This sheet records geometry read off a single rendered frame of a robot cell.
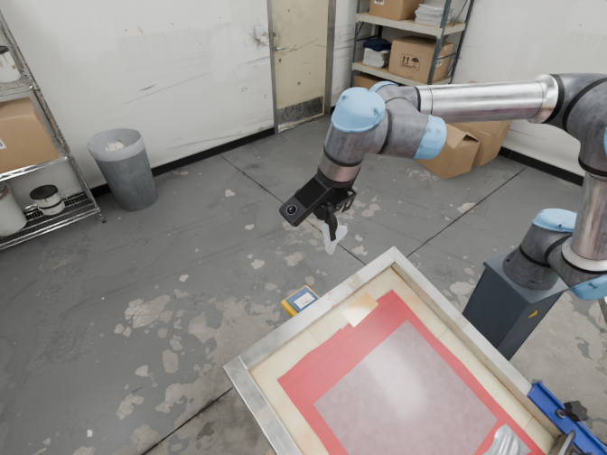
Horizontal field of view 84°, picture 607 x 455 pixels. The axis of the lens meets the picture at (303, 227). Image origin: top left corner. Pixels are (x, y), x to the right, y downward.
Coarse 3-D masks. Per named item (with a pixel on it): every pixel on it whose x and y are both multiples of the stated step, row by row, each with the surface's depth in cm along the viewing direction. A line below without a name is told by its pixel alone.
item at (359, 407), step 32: (320, 352) 82; (352, 352) 84; (288, 384) 77; (320, 384) 78; (352, 384) 80; (384, 384) 81; (320, 416) 74; (352, 416) 76; (384, 416) 77; (352, 448) 72; (384, 448) 73; (416, 448) 74
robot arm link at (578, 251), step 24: (576, 96) 64; (600, 96) 60; (576, 120) 63; (600, 120) 59; (600, 144) 59; (600, 168) 62; (600, 192) 67; (576, 216) 77; (600, 216) 70; (576, 240) 79; (600, 240) 74; (552, 264) 91; (576, 264) 81; (600, 264) 78; (576, 288) 83; (600, 288) 81
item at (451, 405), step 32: (384, 320) 91; (416, 320) 92; (384, 352) 85; (416, 352) 87; (448, 352) 89; (416, 384) 82; (448, 384) 84; (480, 384) 85; (416, 416) 78; (448, 416) 79; (480, 416) 81; (448, 448) 76; (480, 448) 77
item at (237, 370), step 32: (384, 256) 99; (352, 288) 90; (416, 288) 96; (288, 320) 82; (448, 320) 92; (256, 352) 76; (480, 352) 88; (512, 384) 84; (256, 416) 69; (544, 416) 81; (288, 448) 67; (576, 448) 77
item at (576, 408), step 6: (570, 402) 76; (576, 402) 76; (570, 408) 76; (576, 408) 76; (582, 408) 76; (558, 414) 79; (564, 414) 78; (570, 414) 75; (576, 414) 75; (582, 414) 75; (576, 420) 75; (582, 420) 74
